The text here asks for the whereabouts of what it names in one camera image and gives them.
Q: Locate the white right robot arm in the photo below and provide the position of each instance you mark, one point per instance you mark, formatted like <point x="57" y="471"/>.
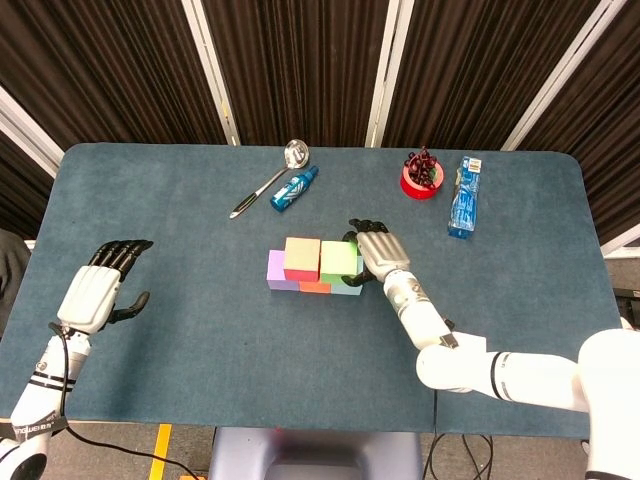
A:
<point x="525" y="380"/>

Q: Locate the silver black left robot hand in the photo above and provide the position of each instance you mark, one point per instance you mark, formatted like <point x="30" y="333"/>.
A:
<point x="90" y="300"/>

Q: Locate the purple foam cube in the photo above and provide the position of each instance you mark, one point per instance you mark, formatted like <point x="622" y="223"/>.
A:
<point x="275" y="275"/>

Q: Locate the grey-blue robot torso base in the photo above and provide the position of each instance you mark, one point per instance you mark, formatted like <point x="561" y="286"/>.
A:
<point x="315" y="455"/>

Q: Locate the blue-grey table cloth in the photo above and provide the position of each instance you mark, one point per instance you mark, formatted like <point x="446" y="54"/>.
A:
<point x="250" y="360"/>

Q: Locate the red bowl with grapes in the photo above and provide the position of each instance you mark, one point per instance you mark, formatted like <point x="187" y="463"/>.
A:
<point x="410" y="190"/>

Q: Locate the dark brown pleated screen panel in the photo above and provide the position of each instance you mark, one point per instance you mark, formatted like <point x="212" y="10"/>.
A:
<point x="110" y="65"/>
<point x="475" y="65"/>
<point x="300" y="65"/>
<point x="20" y="190"/>
<point x="610" y="125"/>

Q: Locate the orange cube with yellow face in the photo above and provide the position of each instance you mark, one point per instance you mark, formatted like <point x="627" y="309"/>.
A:
<point x="315" y="287"/>

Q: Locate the white stand leg with caster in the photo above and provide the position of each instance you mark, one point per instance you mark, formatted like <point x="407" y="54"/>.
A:
<point x="586" y="445"/>

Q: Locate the green foam cube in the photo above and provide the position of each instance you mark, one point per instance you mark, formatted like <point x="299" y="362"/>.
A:
<point x="337" y="257"/>

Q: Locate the yellow floor tape strip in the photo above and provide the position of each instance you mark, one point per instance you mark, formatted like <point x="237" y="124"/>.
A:
<point x="161" y="445"/>

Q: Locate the blue spray bottle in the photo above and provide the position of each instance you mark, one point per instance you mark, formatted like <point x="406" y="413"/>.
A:
<point x="290" y="192"/>

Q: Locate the light blue foam cube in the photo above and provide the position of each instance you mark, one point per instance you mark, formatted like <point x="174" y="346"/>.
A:
<point x="345" y="290"/>

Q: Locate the red cube with beige face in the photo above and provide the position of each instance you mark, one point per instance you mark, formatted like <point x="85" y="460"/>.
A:
<point x="302" y="255"/>

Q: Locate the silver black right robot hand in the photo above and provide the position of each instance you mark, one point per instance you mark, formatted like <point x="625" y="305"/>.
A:
<point x="382" y="255"/>

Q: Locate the blue plastic packet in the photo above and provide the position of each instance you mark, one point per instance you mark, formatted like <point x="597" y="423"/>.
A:
<point x="465" y="205"/>

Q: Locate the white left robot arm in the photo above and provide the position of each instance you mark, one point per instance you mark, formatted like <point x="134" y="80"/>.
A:
<point x="45" y="390"/>

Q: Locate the white screen frame post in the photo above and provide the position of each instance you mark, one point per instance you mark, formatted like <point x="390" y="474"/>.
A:
<point x="561" y="75"/>
<point x="211" y="75"/>
<point x="384" y="75"/>
<point x="30" y="122"/>

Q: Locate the black equipment on floor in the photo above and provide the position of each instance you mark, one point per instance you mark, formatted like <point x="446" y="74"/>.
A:
<point x="627" y="302"/>

